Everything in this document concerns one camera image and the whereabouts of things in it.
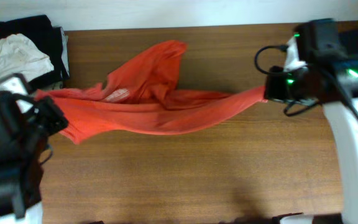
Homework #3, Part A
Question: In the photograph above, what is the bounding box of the red orange t-shirt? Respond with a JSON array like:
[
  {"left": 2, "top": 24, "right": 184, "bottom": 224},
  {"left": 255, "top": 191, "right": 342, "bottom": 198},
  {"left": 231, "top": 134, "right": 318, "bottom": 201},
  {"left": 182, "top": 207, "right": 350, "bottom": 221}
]
[{"left": 35, "top": 40, "right": 265, "bottom": 144}]

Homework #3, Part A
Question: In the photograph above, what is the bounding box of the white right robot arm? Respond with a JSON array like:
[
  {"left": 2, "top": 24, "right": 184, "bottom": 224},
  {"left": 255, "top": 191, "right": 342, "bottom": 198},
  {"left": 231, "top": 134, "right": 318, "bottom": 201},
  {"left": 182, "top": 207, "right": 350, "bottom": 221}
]
[{"left": 264, "top": 19, "right": 358, "bottom": 223}]

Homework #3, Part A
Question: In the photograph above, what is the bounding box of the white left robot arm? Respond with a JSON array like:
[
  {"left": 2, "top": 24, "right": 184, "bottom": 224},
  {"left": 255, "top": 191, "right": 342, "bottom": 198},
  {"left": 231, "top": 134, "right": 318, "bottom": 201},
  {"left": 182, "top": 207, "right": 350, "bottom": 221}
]
[{"left": 0, "top": 73, "right": 68, "bottom": 223}]

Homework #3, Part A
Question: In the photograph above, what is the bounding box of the folded clothes pile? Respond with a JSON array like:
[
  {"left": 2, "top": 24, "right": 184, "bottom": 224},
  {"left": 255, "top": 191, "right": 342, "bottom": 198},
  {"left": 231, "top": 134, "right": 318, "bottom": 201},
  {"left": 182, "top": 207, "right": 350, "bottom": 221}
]
[{"left": 0, "top": 15, "right": 70, "bottom": 89}]

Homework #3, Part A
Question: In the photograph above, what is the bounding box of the dark garment on table right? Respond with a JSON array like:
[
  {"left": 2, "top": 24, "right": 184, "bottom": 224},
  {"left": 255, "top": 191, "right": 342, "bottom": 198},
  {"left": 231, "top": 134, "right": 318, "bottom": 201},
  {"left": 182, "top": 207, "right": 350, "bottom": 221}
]
[{"left": 339, "top": 29, "right": 358, "bottom": 58}]

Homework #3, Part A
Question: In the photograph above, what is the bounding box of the white folded shirt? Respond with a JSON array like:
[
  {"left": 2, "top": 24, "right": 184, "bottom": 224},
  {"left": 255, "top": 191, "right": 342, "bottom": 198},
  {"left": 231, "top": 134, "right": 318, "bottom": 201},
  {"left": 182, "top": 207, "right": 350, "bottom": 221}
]
[{"left": 0, "top": 34, "right": 54, "bottom": 82}]

